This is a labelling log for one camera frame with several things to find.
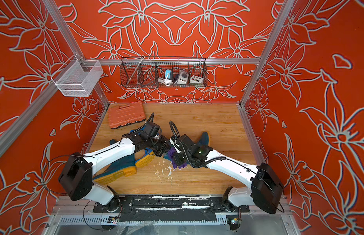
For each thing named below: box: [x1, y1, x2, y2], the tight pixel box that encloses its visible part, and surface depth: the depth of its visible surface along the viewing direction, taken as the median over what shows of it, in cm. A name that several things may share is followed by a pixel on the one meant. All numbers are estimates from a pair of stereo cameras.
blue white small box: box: [164, 69, 172, 79], surface depth 85 cm
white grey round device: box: [176, 70, 189, 85], surface depth 93 cm
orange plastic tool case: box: [108, 101, 147, 129], surface depth 109 cm
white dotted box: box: [189, 74, 205, 85], surface depth 96 cm
